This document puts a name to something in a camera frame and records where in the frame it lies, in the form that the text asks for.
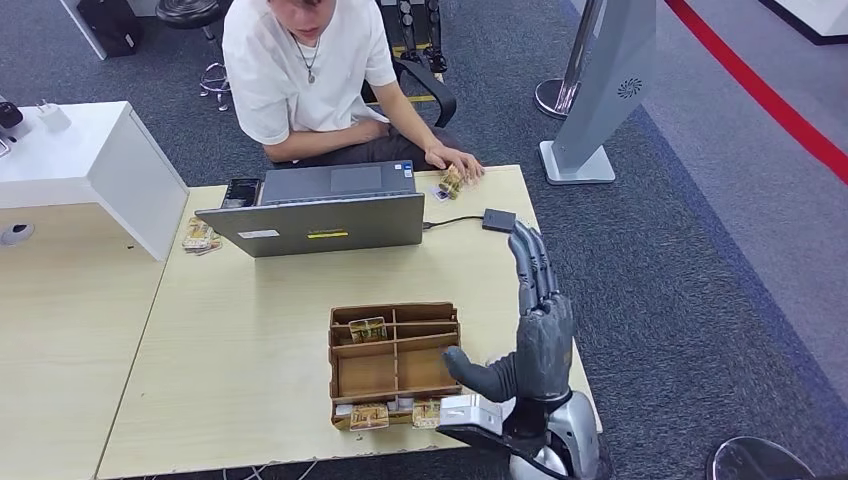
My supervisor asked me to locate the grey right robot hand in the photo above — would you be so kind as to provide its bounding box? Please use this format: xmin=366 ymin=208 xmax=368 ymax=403
xmin=442 ymin=220 xmax=576 ymax=404

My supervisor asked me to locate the person's left hand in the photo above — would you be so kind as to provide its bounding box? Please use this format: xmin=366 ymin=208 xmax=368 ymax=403
xmin=423 ymin=144 xmax=486 ymax=185

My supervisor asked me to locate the gold room key card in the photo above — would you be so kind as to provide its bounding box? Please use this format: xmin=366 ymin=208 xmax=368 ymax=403
xmin=349 ymin=402 xmax=391 ymax=432
xmin=411 ymin=398 xmax=442 ymax=430
xmin=349 ymin=316 xmax=389 ymax=344
xmin=438 ymin=165 xmax=465 ymax=200

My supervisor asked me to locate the person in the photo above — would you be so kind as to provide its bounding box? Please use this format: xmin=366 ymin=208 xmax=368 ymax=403
xmin=221 ymin=0 xmax=486 ymax=185

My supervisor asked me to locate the wooden compartment card box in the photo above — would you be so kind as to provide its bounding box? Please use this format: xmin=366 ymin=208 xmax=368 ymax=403
xmin=329 ymin=302 xmax=464 ymax=432

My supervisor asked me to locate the stack of gold key cards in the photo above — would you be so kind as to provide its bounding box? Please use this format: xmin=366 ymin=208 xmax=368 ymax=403
xmin=181 ymin=217 xmax=223 ymax=257

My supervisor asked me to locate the black office chair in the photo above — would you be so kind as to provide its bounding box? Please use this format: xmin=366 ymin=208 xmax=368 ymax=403
xmin=360 ymin=0 xmax=458 ymax=130

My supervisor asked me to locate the small black hub box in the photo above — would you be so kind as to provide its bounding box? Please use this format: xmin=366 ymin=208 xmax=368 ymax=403
xmin=481 ymin=208 xmax=518 ymax=234

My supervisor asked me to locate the black background robot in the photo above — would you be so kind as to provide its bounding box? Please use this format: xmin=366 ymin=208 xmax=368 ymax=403
xmin=380 ymin=0 xmax=448 ymax=74

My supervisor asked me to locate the grey laptop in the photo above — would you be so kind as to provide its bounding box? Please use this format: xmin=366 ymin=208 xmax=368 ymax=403
xmin=194 ymin=160 xmax=426 ymax=259

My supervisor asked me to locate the black smartphone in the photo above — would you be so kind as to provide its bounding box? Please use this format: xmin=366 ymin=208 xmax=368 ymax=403
xmin=221 ymin=177 xmax=264 ymax=211

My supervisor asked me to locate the grey kiosk stand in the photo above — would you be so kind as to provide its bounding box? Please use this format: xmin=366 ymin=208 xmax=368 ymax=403
xmin=539 ymin=0 xmax=658 ymax=187

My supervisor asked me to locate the black round stool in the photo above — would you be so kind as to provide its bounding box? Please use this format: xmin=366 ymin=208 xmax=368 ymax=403
xmin=156 ymin=0 xmax=232 ymax=113

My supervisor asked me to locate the round dark chrome base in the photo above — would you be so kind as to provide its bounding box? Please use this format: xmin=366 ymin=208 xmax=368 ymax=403
xmin=705 ymin=437 xmax=817 ymax=480

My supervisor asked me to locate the black bag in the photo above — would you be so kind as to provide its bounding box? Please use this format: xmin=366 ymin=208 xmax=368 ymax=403
xmin=76 ymin=0 xmax=144 ymax=60

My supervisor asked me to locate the white desk riser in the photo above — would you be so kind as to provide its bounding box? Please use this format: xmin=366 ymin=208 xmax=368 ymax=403
xmin=0 ymin=101 xmax=190 ymax=262

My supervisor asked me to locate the white charger plug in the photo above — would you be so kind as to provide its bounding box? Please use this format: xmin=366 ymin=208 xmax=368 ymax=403
xmin=36 ymin=99 xmax=73 ymax=134

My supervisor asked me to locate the black device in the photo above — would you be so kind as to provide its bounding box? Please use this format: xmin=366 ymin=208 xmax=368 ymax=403
xmin=0 ymin=95 xmax=25 ymax=130

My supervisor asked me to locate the white round desk grommet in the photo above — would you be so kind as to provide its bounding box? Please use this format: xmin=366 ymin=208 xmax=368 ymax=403
xmin=0 ymin=222 xmax=36 ymax=248

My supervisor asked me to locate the white cabinet base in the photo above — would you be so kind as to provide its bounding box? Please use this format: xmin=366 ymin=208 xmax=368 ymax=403
xmin=758 ymin=0 xmax=848 ymax=46

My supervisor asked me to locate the black hub cable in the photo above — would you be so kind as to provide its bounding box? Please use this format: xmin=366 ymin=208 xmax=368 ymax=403
xmin=422 ymin=215 xmax=485 ymax=231

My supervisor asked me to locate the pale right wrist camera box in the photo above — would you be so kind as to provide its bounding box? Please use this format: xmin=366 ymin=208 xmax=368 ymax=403
xmin=435 ymin=394 xmax=515 ymax=458

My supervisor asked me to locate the chrome stanchion post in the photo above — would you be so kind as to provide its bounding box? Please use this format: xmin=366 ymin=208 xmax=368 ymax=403
xmin=533 ymin=0 xmax=607 ymax=121

